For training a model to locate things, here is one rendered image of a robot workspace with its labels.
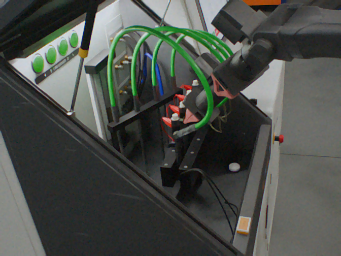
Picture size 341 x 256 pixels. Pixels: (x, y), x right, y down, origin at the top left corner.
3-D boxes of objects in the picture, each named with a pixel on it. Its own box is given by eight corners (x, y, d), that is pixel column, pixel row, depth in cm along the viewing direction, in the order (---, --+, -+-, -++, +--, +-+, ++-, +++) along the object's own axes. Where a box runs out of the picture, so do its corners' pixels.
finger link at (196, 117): (179, 105, 121) (196, 88, 115) (196, 122, 121) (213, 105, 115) (168, 116, 117) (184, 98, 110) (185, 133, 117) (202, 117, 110)
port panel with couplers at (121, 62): (127, 108, 146) (113, 25, 130) (118, 107, 147) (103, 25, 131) (140, 92, 156) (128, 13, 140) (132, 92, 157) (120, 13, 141)
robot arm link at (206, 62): (249, 69, 99) (251, 67, 107) (217, 36, 99) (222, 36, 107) (214, 102, 103) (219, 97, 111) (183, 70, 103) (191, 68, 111)
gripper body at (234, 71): (211, 72, 77) (225, 55, 71) (245, 46, 81) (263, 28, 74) (232, 97, 77) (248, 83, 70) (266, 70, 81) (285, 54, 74)
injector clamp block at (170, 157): (193, 206, 130) (190, 169, 122) (164, 202, 133) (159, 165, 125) (215, 148, 157) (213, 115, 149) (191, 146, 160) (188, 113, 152)
